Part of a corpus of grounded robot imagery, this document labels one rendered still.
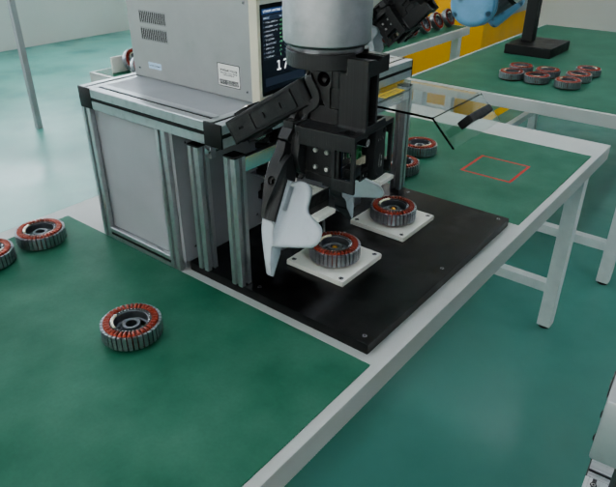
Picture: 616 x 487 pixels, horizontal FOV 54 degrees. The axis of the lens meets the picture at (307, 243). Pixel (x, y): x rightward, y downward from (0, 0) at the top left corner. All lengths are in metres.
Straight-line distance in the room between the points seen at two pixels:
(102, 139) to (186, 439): 0.74
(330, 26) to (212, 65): 0.80
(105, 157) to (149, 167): 0.16
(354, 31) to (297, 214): 0.16
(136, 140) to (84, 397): 0.55
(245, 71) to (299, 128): 0.70
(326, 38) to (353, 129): 0.08
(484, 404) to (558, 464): 0.29
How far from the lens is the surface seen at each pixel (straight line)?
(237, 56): 1.23
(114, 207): 1.51
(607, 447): 0.79
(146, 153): 1.32
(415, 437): 2.02
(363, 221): 1.48
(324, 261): 1.28
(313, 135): 0.53
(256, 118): 0.58
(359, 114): 0.52
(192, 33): 1.31
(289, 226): 0.55
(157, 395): 1.06
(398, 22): 1.29
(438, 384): 2.21
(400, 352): 1.14
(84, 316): 1.28
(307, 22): 0.51
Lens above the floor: 1.46
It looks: 29 degrees down
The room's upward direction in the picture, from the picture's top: straight up
